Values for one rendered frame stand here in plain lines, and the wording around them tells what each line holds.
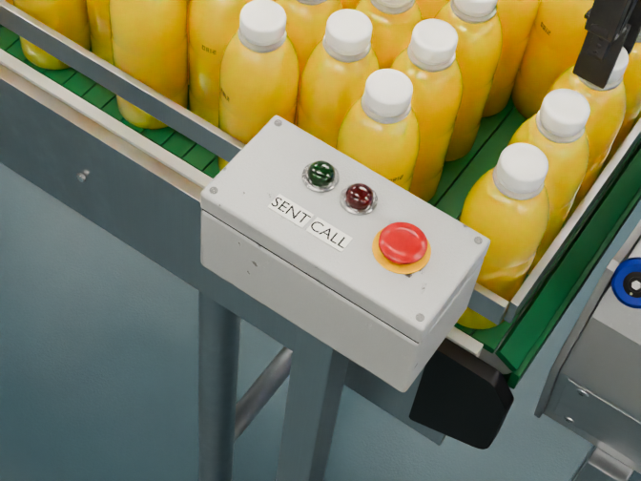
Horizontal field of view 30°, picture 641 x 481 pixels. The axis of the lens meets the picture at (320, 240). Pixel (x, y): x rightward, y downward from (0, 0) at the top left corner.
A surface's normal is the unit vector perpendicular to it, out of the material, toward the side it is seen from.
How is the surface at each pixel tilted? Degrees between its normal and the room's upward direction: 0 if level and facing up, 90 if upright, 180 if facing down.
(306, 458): 90
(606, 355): 70
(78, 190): 90
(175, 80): 90
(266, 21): 0
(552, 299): 30
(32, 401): 0
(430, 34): 0
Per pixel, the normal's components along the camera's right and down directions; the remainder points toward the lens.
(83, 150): -0.56, 0.66
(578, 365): -0.50, 0.43
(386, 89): 0.08, -0.56
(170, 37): 0.58, 0.69
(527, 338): 0.48, -0.24
